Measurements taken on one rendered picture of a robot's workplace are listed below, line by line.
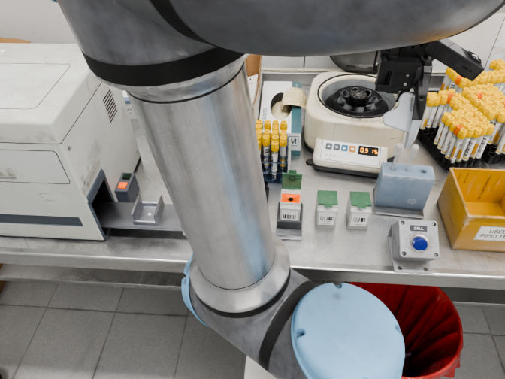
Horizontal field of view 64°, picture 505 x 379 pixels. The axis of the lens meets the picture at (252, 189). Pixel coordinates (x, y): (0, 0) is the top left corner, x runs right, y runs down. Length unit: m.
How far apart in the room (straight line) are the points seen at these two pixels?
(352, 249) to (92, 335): 1.25
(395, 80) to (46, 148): 0.58
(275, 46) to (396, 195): 0.74
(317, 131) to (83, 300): 1.31
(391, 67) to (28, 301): 1.74
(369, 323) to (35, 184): 0.62
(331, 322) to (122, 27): 0.34
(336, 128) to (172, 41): 0.77
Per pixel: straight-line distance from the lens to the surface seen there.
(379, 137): 0.98
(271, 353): 0.47
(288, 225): 0.83
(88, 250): 0.89
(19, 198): 0.88
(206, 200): 0.32
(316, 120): 0.97
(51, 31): 1.42
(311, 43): 0.17
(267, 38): 0.17
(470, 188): 0.96
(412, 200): 0.91
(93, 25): 0.24
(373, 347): 0.44
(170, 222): 0.84
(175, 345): 1.72
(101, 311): 1.87
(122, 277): 1.60
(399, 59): 0.71
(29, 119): 0.73
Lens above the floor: 1.53
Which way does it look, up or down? 44 degrees down
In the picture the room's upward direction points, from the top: 2 degrees counter-clockwise
